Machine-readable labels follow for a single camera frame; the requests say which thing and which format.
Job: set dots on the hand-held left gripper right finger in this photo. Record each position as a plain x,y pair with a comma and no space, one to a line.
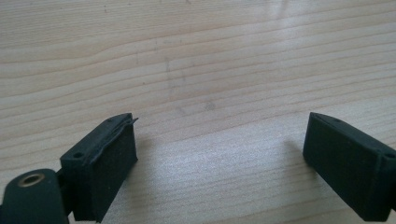
348,165

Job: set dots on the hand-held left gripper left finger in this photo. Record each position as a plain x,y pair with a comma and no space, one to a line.
99,174

